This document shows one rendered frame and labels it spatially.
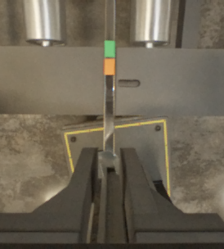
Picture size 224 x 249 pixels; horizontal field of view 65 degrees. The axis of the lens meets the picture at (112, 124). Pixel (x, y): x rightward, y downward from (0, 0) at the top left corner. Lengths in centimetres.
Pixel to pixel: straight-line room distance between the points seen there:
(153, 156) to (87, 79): 104
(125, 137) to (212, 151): 89
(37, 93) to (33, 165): 149
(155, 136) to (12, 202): 145
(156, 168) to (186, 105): 104
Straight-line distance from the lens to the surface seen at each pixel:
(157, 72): 25
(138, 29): 53
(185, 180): 181
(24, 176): 181
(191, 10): 71
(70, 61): 25
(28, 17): 56
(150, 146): 121
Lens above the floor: 141
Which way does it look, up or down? 75 degrees down
